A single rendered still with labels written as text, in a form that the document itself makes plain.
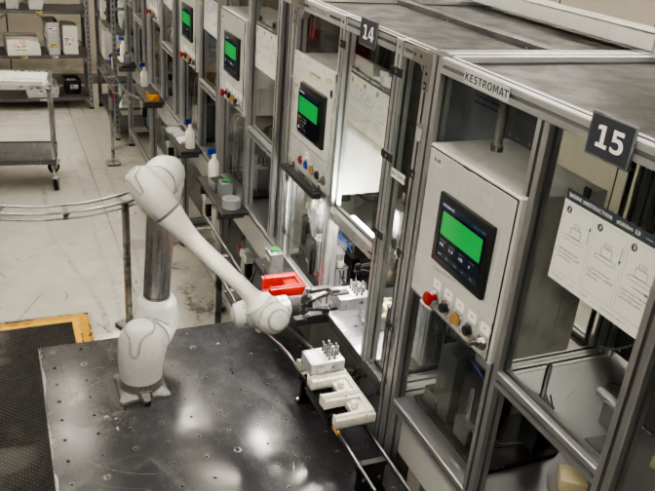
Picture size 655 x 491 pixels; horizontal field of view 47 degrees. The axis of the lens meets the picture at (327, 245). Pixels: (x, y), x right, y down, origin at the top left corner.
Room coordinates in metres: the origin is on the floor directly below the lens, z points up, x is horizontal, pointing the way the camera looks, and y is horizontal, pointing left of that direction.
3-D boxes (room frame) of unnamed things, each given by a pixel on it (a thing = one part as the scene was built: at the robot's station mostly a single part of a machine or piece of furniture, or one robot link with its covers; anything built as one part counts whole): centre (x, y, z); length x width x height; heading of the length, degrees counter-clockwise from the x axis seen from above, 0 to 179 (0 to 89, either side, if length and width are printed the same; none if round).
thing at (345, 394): (2.12, -0.07, 0.84); 0.36 x 0.14 x 0.10; 25
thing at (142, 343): (2.28, 0.64, 0.85); 0.18 x 0.16 x 0.22; 178
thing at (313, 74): (2.86, 0.00, 1.60); 0.42 x 0.29 x 0.46; 25
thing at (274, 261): (2.82, 0.21, 0.97); 0.08 x 0.08 x 0.12; 25
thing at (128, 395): (2.26, 0.64, 0.71); 0.22 x 0.18 x 0.06; 25
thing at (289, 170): (2.80, 0.13, 1.37); 0.36 x 0.04 x 0.04; 25
